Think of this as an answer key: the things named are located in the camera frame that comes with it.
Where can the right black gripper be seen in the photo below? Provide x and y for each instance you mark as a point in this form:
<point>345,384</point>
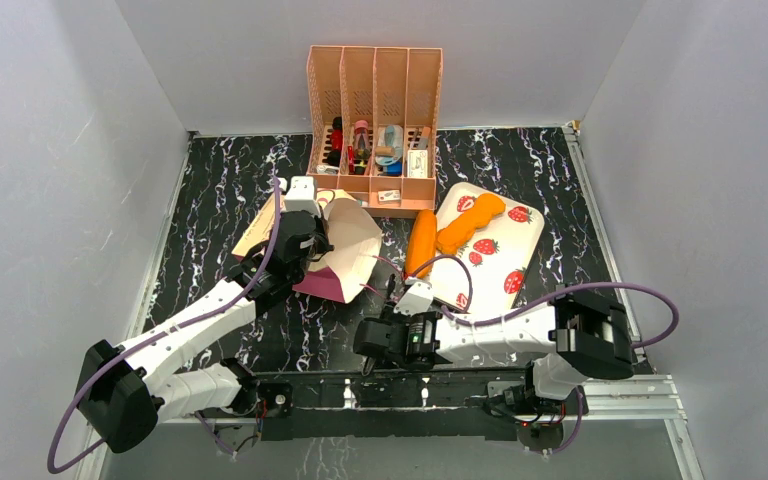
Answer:
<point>371,354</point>

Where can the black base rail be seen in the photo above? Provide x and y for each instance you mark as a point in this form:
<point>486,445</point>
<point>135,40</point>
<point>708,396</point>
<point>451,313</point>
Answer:
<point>492,403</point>

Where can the red black bottle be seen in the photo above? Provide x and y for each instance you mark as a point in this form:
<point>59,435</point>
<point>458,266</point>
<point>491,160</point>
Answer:
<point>334,143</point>

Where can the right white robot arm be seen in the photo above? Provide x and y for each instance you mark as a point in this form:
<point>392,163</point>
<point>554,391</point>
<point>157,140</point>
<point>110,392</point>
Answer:
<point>573,337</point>

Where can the pink capped bottle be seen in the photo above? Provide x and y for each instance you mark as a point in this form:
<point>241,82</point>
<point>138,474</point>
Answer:
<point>360,148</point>

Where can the white strawberry tray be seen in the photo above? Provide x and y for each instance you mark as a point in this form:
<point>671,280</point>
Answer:
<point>497,256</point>

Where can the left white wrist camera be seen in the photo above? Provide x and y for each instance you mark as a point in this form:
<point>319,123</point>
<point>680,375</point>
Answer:
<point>301,195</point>

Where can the pink and cream paper bag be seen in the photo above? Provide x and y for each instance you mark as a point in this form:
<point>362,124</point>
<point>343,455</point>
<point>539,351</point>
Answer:
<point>340,275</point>

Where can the long twisted orange bread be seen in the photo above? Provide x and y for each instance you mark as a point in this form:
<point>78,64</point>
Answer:
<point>451,238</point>

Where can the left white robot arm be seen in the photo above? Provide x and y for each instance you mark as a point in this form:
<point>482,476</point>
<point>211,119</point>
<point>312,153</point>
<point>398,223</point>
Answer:
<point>125,391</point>

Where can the white small box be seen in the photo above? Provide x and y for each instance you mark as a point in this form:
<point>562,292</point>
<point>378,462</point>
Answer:
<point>417,164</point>

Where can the pink desk organizer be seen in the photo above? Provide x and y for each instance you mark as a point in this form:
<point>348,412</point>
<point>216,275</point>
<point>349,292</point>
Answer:
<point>384,86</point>

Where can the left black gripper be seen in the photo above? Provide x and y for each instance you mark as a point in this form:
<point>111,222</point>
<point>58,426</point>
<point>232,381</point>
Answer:
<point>324,245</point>

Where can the small white card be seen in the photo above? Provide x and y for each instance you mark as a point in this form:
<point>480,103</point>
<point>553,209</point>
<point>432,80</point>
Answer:
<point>389,196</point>

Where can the orange baguette bread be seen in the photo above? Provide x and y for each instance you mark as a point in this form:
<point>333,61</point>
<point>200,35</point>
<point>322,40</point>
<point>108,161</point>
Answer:
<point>421,245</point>

